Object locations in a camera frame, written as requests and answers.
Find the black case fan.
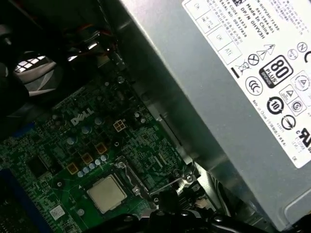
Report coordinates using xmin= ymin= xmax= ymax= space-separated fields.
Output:
xmin=0 ymin=21 xmax=71 ymax=115

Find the blue expansion slot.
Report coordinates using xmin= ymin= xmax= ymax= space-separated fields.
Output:
xmin=0 ymin=167 xmax=53 ymax=233

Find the metal locking lever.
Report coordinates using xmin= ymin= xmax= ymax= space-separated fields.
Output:
xmin=148 ymin=159 xmax=196 ymax=197

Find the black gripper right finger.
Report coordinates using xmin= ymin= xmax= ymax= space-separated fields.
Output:
xmin=167 ymin=189 xmax=246 ymax=233

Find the metal socket cover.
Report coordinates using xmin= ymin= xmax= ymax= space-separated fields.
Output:
xmin=114 ymin=145 xmax=195 ymax=199

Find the green motherboard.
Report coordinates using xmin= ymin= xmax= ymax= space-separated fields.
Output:
xmin=0 ymin=80 xmax=209 ymax=233

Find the grey white wire bundle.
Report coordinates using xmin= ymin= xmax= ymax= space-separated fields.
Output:
xmin=204 ymin=169 xmax=275 ymax=233

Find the blue rear port connector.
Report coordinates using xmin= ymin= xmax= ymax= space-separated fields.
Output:
xmin=11 ymin=122 xmax=35 ymax=137

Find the grey power supply unit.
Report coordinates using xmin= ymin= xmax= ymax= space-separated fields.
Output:
xmin=114 ymin=0 xmax=311 ymax=233

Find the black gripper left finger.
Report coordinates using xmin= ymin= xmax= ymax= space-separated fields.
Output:
xmin=96 ymin=191 xmax=171 ymax=233

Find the silver CPU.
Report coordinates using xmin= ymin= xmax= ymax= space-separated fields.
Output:
xmin=86 ymin=174 xmax=127 ymax=214

